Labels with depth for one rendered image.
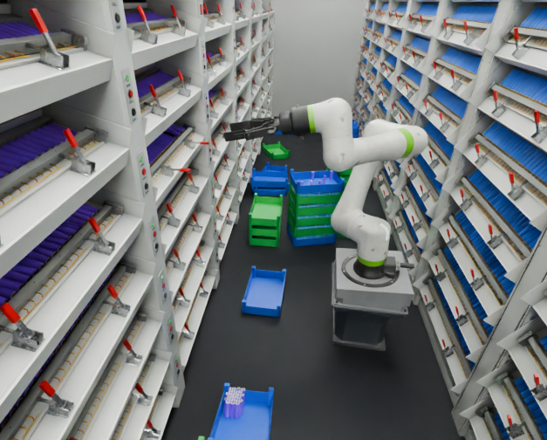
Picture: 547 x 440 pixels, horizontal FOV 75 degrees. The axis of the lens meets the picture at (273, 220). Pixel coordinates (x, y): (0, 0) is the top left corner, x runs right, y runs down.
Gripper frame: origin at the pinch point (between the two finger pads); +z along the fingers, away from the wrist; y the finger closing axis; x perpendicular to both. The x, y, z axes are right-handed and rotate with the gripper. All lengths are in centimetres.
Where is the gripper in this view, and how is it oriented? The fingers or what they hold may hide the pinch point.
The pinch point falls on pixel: (234, 131)
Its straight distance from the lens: 128.2
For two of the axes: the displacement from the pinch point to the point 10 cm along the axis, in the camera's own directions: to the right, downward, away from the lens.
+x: -1.8, -8.5, -5.0
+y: 0.9, -5.2, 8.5
